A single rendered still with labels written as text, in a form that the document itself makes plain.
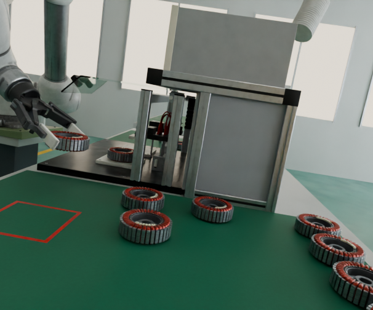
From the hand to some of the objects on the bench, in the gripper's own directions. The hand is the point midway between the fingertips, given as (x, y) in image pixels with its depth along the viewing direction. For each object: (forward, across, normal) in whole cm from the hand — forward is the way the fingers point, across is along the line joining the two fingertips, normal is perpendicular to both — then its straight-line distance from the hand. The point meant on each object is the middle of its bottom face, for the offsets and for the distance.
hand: (67, 139), depth 85 cm
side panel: (+44, -24, +10) cm, 51 cm away
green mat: (+37, +11, +5) cm, 39 cm away
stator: (+27, -4, 0) cm, 27 cm away
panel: (+23, -52, +1) cm, 56 cm away
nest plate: (+4, -34, -10) cm, 35 cm away
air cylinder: (+16, -37, -3) cm, 41 cm away
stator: (+34, +11, +4) cm, 36 cm away
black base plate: (+4, -46, -13) cm, 48 cm away
